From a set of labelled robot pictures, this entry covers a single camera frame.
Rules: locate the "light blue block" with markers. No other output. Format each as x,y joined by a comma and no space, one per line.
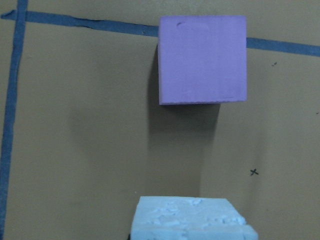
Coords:
188,218

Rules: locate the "purple block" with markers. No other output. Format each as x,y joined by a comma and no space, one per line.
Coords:
202,59

